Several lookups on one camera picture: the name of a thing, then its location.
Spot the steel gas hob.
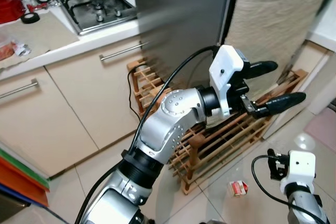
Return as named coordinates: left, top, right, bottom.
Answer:
left=58, top=0, right=138, bottom=36

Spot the red kitchen appliance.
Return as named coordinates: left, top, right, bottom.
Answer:
left=0, top=0, right=27, bottom=25

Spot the red handled tool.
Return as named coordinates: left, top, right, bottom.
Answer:
left=26, top=1, right=51, bottom=13

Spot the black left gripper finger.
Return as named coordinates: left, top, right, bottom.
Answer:
left=253, top=92, right=307, bottom=118
left=247, top=61, right=278, bottom=80

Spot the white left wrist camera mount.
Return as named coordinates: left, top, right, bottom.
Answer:
left=208, top=46, right=247, bottom=119

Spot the wooden wine rack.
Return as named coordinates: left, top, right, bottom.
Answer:
left=126, top=59, right=309, bottom=196

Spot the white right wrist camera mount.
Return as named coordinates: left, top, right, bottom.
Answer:
left=280, top=151, right=317, bottom=194

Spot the steel bar cabinet handle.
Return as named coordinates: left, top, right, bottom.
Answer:
left=100, top=41, right=151, bottom=61
left=0, top=79, right=39, bottom=100

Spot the black power cable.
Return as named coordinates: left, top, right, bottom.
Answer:
left=127, top=64, right=145, bottom=123

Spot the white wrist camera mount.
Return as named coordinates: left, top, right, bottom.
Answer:
left=280, top=151, right=317, bottom=194
left=208, top=46, right=247, bottom=119

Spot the small red white carton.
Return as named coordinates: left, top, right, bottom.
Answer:
left=228, top=180, right=249, bottom=197

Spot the green cutting board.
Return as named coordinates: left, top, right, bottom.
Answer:
left=0, top=148, right=51, bottom=190

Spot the crumpled foil wrapper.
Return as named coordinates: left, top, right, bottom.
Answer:
left=13, top=41, right=32, bottom=57

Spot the beige counter mat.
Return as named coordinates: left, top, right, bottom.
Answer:
left=0, top=12, right=79, bottom=70

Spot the black tape roll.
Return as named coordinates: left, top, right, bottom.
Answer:
left=21, top=12, right=40, bottom=24

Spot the orange cutting board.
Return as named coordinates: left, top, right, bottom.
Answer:
left=0, top=156, right=49, bottom=208

